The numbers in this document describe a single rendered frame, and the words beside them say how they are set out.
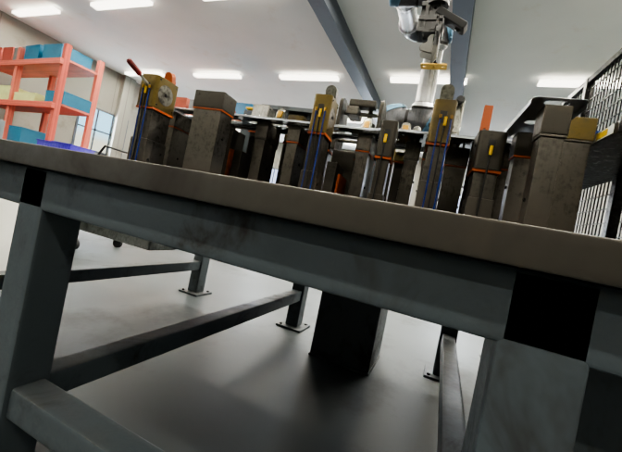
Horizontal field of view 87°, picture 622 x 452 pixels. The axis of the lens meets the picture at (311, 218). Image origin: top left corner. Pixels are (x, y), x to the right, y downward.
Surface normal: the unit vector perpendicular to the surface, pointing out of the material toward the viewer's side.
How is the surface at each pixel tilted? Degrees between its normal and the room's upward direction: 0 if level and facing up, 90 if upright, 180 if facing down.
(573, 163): 90
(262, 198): 90
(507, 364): 90
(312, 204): 90
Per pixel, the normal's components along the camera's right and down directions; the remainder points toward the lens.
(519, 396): -0.37, -0.07
